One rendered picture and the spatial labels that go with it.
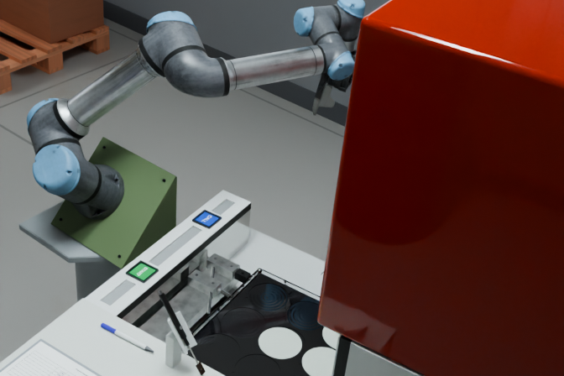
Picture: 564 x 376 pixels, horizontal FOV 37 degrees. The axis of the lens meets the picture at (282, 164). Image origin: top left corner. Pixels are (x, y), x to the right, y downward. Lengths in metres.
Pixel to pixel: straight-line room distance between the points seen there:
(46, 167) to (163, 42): 0.43
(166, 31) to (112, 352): 0.78
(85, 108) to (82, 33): 2.90
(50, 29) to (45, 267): 1.78
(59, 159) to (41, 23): 2.85
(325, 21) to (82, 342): 1.01
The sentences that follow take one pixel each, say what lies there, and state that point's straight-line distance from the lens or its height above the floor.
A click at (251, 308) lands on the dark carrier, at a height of 0.90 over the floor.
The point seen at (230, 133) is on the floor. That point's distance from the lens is 4.39.
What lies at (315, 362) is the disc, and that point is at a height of 0.90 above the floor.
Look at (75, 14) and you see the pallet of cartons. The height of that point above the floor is 0.28.
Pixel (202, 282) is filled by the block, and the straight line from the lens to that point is 2.07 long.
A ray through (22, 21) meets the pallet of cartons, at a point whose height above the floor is 0.21.
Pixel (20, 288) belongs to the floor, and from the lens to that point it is 3.47.
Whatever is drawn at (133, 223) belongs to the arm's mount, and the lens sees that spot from 2.26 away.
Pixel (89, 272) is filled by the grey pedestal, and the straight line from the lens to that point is 2.43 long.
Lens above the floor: 2.28
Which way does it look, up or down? 33 degrees down
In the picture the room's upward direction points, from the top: 6 degrees clockwise
